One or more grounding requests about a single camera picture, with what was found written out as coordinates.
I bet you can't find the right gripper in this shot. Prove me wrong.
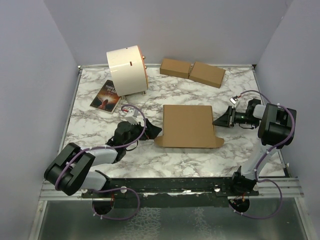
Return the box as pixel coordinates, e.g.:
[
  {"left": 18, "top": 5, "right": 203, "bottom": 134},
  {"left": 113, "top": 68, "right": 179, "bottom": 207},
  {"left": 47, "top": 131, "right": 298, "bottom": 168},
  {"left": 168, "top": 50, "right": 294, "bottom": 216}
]
[{"left": 213, "top": 106, "right": 258, "bottom": 128}]

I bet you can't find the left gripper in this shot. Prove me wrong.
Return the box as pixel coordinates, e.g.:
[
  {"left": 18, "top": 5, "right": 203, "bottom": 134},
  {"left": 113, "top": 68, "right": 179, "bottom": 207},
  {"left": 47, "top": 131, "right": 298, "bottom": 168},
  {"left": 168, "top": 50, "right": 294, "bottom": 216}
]
[{"left": 124, "top": 118, "right": 162, "bottom": 148}]

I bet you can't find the brown cardboard box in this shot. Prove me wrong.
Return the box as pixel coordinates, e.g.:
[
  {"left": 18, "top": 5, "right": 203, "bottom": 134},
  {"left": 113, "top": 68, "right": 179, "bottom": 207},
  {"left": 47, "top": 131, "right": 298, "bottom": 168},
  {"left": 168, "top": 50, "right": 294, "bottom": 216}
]
[{"left": 154, "top": 105, "right": 224, "bottom": 149}]

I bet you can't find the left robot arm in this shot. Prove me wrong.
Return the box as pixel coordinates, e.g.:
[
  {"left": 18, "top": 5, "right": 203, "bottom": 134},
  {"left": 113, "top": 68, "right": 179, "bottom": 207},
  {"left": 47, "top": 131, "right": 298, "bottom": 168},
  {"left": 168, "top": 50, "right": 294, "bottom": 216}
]
[{"left": 44, "top": 119, "right": 162, "bottom": 198}]

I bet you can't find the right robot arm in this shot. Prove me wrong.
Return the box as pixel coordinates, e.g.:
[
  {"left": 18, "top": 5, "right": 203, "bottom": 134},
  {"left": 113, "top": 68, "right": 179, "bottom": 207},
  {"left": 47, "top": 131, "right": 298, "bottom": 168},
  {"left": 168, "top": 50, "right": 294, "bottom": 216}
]
[{"left": 213, "top": 97, "right": 297, "bottom": 196}]

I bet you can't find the dark paperback book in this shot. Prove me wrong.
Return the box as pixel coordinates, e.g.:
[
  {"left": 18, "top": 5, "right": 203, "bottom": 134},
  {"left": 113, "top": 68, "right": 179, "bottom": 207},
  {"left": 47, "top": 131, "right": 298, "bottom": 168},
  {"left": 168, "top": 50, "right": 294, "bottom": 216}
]
[{"left": 90, "top": 79, "right": 121, "bottom": 114}]

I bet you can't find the cream cylindrical container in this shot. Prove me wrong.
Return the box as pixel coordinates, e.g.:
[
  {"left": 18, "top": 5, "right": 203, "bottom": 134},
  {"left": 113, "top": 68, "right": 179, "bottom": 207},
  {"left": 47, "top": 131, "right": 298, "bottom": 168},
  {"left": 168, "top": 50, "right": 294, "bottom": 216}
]
[{"left": 106, "top": 45, "right": 149, "bottom": 97}]

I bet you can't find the aluminium table frame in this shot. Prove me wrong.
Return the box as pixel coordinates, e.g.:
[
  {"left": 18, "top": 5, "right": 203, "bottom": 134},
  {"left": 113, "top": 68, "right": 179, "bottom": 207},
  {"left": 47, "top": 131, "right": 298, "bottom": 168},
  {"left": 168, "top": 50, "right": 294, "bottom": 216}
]
[{"left": 29, "top": 64, "right": 318, "bottom": 240}]

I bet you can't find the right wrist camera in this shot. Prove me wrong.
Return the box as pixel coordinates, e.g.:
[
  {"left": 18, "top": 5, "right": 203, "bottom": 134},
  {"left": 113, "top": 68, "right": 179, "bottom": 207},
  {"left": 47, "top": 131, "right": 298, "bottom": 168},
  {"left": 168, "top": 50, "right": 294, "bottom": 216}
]
[{"left": 229, "top": 95, "right": 240, "bottom": 109}]

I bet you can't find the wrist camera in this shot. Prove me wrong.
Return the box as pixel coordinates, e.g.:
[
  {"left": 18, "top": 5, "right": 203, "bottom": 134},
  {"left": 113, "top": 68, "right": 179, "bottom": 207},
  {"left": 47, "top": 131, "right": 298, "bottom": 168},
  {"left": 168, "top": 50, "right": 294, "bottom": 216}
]
[
  {"left": 124, "top": 109, "right": 140, "bottom": 125},
  {"left": 229, "top": 95, "right": 240, "bottom": 109}
]

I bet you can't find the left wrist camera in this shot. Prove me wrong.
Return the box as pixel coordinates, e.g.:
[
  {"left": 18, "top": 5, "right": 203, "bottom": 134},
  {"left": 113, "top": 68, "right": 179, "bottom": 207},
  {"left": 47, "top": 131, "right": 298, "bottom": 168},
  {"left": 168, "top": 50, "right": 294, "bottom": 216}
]
[{"left": 124, "top": 109, "right": 140, "bottom": 125}]

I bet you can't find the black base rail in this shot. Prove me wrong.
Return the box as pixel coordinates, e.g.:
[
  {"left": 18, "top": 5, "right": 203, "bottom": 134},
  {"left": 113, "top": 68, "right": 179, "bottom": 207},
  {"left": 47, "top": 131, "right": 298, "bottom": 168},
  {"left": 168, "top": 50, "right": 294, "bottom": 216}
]
[{"left": 82, "top": 176, "right": 261, "bottom": 210}]

